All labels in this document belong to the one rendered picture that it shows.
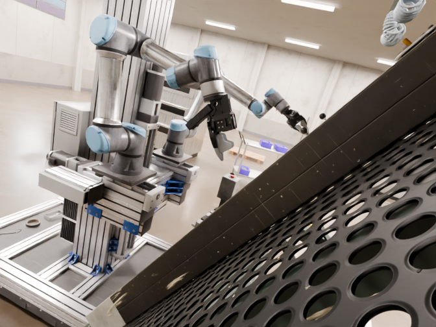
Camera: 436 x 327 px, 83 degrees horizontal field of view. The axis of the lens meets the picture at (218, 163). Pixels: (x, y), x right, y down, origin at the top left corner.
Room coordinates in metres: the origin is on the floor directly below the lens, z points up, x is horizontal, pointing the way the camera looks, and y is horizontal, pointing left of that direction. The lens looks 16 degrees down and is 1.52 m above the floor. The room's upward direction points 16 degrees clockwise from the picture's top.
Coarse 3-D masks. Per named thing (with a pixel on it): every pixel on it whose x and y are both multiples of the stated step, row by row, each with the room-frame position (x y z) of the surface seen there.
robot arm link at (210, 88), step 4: (216, 80) 0.80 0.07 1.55; (220, 80) 0.81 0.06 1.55; (200, 84) 0.81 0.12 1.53; (204, 84) 0.80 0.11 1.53; (208, 84) 0.79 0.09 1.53; (212, 84) 0.79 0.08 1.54; (216, 84) 0.79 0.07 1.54; (220, 84) 0.80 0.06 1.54; (200, 88) 0.82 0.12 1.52; (204, 88) 0.80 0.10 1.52; (208, 88) 0.79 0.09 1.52; (212, 88) 0.79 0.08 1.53; (216, 88) 0.79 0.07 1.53; (220, 88) 0.80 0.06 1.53; (204, 92) 0.80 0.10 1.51; (208, 92) 0.79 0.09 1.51; (212, 92) 0.79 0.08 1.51; (216, 92) 0.79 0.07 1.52; (220, 92) 0.80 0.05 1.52; (204, 96) 0.80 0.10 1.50; (208, 96) 0.80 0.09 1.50
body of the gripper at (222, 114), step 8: (216, 96) 0.79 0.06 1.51; (224, 96) 0.80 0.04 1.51; (216, 104) 0.82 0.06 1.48; (224, 104) 0.80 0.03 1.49; (216, 112) 0.81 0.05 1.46; (224, 112) 0.80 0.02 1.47; (232, 112) 0.81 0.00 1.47; (208, 120) 0.79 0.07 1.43; (216, 120) 0.78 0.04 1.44; (224, 120) 0.78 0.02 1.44; (232, 120) 0.81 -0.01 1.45; (216, 128) 0.79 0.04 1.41; (224, 128) 0.79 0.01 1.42; (232, 128) 0.77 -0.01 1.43
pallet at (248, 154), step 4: (232, 148) 6.96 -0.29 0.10; (236, 148) 7.11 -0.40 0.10; (232, 152) 6.60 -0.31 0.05; (236, 152) 6.58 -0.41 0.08; (240, 152) 6.65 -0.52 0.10; (248, 152) 6.97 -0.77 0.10; (252, 152) 7.12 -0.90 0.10; (244, 156) 6.54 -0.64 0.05; (248, 156) 6.52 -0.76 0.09; (252, 156) 6.64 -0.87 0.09; (256, 156) 6.77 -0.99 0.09; (260, 156) 6.90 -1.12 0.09; (264, 156) 7.04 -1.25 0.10; (260, 160) 6.46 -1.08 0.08
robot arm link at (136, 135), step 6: (126, 126) 1.08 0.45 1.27; (132, 126) 1.10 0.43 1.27; (138, 126) 1.17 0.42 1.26; (132, 132) 1.08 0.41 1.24; (138, 132) 1.10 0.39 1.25; (144, 132) 1.13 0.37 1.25; (132, 138) 1.07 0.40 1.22; (138, 138) 1.10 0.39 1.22; (144, 138) 1.14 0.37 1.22; (132, 144) 1.07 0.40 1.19; (138, 144) 1.10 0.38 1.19; (126, 150) 1.06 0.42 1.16; (132, 150) 1.09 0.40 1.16; (138, 150) 1.11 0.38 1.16
